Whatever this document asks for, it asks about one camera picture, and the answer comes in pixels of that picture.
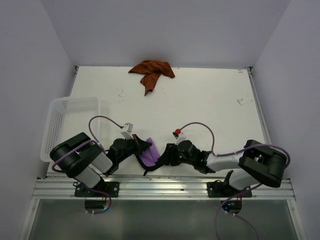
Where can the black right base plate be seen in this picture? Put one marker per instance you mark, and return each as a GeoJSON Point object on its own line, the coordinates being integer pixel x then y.
{"type": "Point", "coordinates": [218, 189]}

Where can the purple grey microfiber towel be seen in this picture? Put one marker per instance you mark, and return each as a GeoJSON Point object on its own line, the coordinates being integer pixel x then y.
{"type": "Point", "coordinates": [148, 160]}

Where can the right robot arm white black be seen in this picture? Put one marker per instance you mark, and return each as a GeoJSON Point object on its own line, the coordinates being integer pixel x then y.
{"type": "Point", "coordinates": [256, 163]}

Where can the white perforated plastic basket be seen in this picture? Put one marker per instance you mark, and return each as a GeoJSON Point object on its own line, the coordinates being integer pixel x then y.
{"type": "Point", "coordinates": [67, 117]}

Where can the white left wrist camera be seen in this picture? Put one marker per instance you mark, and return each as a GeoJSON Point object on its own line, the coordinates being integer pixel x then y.
{"type": "Point", "coordinates": [126, 131]}

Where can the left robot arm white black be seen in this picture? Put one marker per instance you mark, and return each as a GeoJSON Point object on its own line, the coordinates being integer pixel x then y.
{"type": "Point", "coordinates": [75, 156]}

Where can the rust orange towel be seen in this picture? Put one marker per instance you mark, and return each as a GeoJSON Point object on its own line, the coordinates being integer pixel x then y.
{"type": "Point", "coordinates": [151, 70]}

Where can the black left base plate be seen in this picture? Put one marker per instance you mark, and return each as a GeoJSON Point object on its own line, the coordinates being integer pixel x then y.
{"type": "Point", "coordinates": [110, 187]}

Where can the aluminium mounting rail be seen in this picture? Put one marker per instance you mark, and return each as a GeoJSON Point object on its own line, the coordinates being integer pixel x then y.
{"type": "Point", "coordinates": [154, 188]}

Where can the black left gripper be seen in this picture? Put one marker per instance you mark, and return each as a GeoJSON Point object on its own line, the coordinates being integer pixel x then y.
{"type": "Point", "coordinates": [141, 145]}

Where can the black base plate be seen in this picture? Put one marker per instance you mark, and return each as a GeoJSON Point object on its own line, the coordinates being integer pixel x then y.
{"type": "Point", "coordinates": [110, 187]}
{"type": "Point", "coordinates": [218, 189]}

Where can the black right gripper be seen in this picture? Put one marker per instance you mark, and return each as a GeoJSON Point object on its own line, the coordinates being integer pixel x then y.
{"type": "Point", "coordinates": [168, 158]}

